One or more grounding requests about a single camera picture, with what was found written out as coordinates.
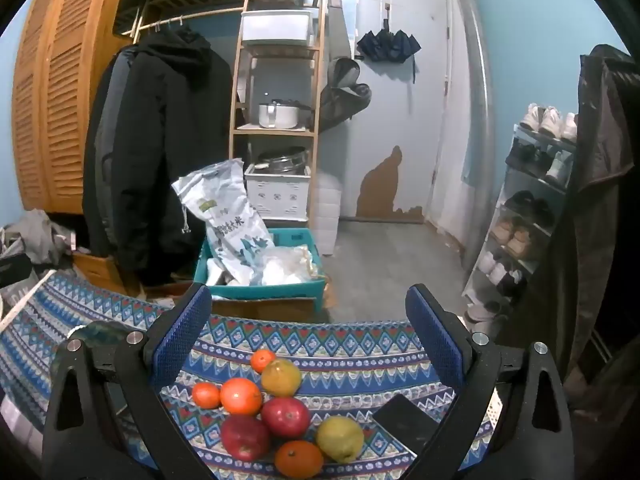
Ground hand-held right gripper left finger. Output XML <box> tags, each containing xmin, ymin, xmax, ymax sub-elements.
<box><xmin>42</xmin><ymin>282</ymin><xmax>216</xmax><ymax>480</ymax></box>

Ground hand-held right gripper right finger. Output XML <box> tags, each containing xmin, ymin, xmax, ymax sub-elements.
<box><xmin>400</xmin><ymin>284</ymin><xmax>577</xmax><ymax>480</ymax></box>

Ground small tangerine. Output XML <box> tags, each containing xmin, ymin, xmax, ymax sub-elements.
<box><xmin>192</xmin><ymin>382</ymin><xmax>221</xmax><ymax>410</ymax></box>
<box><xmin>250</xmin><ymin>349</ymin><xmax>277</xmax><ymax>375</ymax></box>

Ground pale-skinned orange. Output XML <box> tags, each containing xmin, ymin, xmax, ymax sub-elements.
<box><xmin>220</xmin><ymin>378</ymin><xmax>264</xmax><ymax>415</ymax></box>

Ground brownish yellow pear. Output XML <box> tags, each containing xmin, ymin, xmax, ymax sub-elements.
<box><xmin>261</xmin><ymin>359</ymin><xmax>302</xmax><ymax>397</ymax></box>

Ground red apple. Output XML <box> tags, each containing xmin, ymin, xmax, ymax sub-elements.
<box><xmin>261</xmin><ymin>397</ymin><xmax>312</xmax><ymax>441</ymax></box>
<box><xmin>221</xmin><ymin>415</ymin><xmax>272</xmax><ymax>462</ymax></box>

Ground yellow-green pear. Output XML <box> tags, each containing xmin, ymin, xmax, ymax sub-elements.
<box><xmin>316</xmin><ymin>416</ymin><xmax>365</xmax><ymax>463</ymax></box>

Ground dark-skinned orange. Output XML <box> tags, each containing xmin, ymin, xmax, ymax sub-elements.
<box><xmin>274</xmin><ymin>440</ymin><xmax>324</xmax><ymax>479</ymax></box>

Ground teal plastic crate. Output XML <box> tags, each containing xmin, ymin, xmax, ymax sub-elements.
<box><xmin>194</xmin><ymin>228</ymin><xmax>328</xmax><ymax>301</ymax></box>

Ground cardboard box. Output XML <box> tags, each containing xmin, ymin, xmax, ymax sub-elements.
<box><xmin>210</xmin><ymin>280</ymin><xmax>336</xmax><ymax>323</ymax></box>

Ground black smartphone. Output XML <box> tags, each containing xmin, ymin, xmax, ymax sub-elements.
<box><xmin>372</xmin><ymin>394</ymin><xmax>441</xmax><ymax>456</ymax></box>

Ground wooden box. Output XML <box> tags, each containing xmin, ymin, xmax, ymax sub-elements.
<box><xmin>72</xmin><ymin>252</ymin><xmax>126</xmax><ymax>291</ymax></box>

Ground blue patterned tablecloth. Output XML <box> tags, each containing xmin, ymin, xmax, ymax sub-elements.
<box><xmin>0</xmin><ymin>270</ymin><xmax>501</xmax><ymax>480</ymax></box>

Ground clear plastic bags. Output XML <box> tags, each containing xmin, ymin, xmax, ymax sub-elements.
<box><xmin>260</xmin><ymin>245</ymin><xmax>318</xmax><ymax>286</ymax></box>

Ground white rice bag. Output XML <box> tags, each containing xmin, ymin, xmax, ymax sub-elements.
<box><xmin>171</xmin><ymin>158</ymin><xmax>276</xmax><ymax>286</ymax></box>

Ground stack of white containers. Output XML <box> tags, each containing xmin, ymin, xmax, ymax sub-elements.
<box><xmin>310</xmin><ymin>170</ymin><xmax>343</xmax><ymax>256</ymax></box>

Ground white perforated basket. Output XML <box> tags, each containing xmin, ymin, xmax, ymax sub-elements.
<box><xmin>244</xmin><ymin>165</ymin><xmax>311</xmax><ymax>221</ymax></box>

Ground grey clothes pile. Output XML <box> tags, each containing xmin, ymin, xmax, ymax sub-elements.
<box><xmin>0</xmin><ymin>209</ymin><xmax>76</xmax><ymax>266</ymax></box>

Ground steel pot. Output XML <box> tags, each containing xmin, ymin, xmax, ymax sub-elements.
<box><xmin>257</xmin><ymin>147</ymin><xmax>308</xmax><ymax>176</ymax></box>

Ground black hanging coat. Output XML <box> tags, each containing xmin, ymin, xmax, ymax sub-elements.
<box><xmin>100</xmin><ymin>25</ymin><xmax>236</xmax><ymax>286</ymax></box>

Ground grey-blue hanging jacket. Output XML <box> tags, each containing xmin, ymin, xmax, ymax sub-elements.
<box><xmin>82</xmin><ymin>45</ymin><xmax>136</xmax><ymax>261</ymax></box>

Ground white door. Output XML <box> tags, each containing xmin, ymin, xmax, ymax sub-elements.
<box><xmin>345</xmin><ymin>0</ymin><xmax>453</xmax><ymax>226</ymax></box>

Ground wooden shelf rack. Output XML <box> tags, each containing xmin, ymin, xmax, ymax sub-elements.
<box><xmin>229</xmin><ymin>0</ymin><xmax>331</xmax><ymax>221</ymax></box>

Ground dark brown hanging jacket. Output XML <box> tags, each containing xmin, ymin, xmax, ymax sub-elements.
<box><xmin>520</xmin><ymin>44</ymin><xmax>640</xmax><ymax>391</ymax></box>

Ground white shoe rack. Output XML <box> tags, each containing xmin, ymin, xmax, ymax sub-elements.
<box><xmin>462</xmin><ymin>122</ymin><xmax>581</xmax><ymax>321</ymax></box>

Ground silver pipe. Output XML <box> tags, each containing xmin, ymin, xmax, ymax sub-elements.
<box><xmin>455</xmin><ymin>0</ymin><xmax>493</xmax><ymax>271</ymax></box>

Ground white cooking pot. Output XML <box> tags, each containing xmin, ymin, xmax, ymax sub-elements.
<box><xmin>258</xmin><ymin>100</ymin><xmax>301</xmax><ymax>129</ymax></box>

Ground shoe rack with shoes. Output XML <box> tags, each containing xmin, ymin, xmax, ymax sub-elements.
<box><xmin>465</xmin><ymin>104</ymin><xmax>581</xmax><ymax>331</ymax></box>

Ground dark grey hanging bag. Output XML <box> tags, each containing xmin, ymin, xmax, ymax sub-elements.
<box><xmin>320</xmin><ymin>57</ymin><xmax>373</xmax><ymax>133</ymax></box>

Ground wooden louvered wardrobe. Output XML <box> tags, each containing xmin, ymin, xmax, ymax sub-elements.
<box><xmin>10</xmin><ymin>0</ymin><xmax>151</xmax><ymax>216</ymax></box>

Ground dark folded umbrella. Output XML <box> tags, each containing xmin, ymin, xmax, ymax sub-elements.
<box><xmin>356</xmin><ymin>20</ymin><xmax>422</xmax><ymax>83</ymax></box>

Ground large white storage box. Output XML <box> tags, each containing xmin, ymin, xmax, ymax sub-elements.
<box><xmin>241</xmin><ymin>10</ymin><xmax>313</xmax><ymax>46</ymax></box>

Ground wooden clothes rail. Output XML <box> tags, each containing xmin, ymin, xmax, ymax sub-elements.
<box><xmin>132</xmin><ymin>6</ymin><xmax>246</xmax><ymax>32</ymax></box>

